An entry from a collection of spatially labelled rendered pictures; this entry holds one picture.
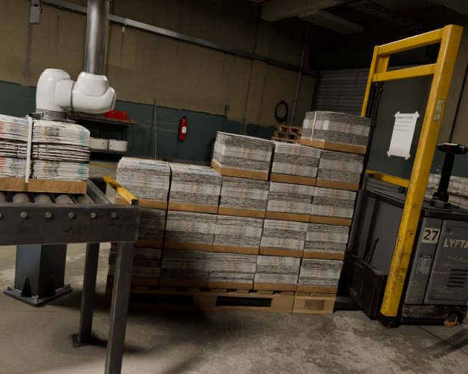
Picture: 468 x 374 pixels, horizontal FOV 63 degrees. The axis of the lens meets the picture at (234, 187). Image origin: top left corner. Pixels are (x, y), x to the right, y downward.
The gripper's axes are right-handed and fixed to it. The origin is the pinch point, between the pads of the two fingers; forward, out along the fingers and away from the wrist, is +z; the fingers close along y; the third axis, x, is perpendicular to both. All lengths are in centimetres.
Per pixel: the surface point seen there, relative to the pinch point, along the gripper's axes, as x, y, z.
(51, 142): -3.8, 17.4, 41.3
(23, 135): 3.5, 13.3, 40.2
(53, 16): 173, 507, -485
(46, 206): -5, 13, 65
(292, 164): -112, 99, 21
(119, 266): -23, 33, 82
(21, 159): 6, 18, 46
